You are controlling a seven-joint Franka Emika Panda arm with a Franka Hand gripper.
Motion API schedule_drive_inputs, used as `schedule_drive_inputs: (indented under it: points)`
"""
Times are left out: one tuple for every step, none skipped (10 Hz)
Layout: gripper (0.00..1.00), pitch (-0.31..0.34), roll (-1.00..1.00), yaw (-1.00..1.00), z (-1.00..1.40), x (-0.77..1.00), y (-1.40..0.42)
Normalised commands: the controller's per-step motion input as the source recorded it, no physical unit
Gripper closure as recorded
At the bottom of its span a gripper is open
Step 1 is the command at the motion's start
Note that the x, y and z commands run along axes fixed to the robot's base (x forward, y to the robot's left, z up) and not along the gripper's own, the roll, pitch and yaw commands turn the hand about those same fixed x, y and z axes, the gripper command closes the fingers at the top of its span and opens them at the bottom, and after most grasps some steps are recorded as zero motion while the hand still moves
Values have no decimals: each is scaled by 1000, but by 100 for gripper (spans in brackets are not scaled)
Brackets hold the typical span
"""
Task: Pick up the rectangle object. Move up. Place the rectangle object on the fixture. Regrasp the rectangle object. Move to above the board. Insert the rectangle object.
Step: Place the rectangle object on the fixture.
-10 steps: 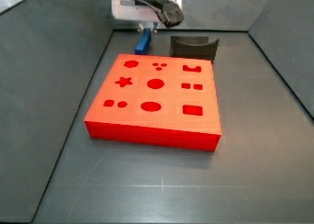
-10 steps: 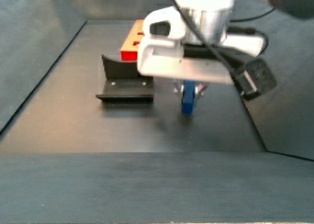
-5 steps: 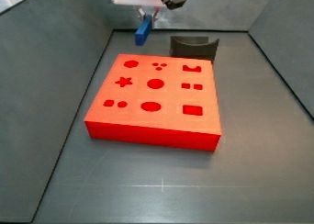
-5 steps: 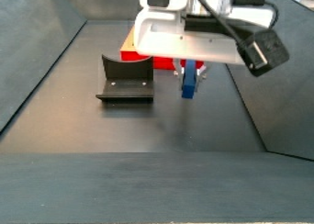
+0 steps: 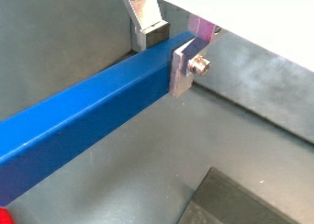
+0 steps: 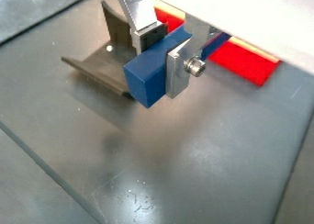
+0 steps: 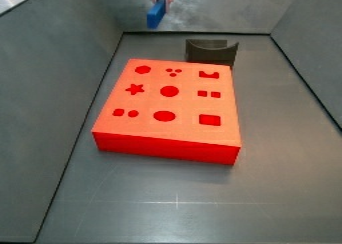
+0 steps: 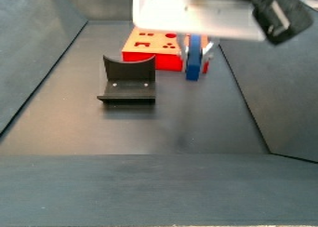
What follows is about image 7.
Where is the blue rectangular bar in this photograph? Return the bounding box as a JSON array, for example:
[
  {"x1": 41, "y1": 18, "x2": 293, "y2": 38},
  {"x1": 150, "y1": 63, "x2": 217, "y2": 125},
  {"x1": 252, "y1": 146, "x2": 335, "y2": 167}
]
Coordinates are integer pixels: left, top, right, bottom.
[{"x1": 146, "y1": 0, "x2": 165, "y2": 29}]

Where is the black curved fixture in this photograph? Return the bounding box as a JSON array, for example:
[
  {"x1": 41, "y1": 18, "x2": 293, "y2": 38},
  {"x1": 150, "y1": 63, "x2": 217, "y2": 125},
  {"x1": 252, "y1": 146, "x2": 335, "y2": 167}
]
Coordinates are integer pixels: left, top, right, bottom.
[{"x1": 185, "y1": 39, "x2": 239, "y2": 66}]

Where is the red shape-sorting board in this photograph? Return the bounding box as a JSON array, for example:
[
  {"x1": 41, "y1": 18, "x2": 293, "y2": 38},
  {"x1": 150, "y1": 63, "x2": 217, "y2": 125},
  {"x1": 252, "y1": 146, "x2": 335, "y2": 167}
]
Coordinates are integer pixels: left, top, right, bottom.
[{"x1": 92, "y1": 59, "x2": 241, "y2": 165}]

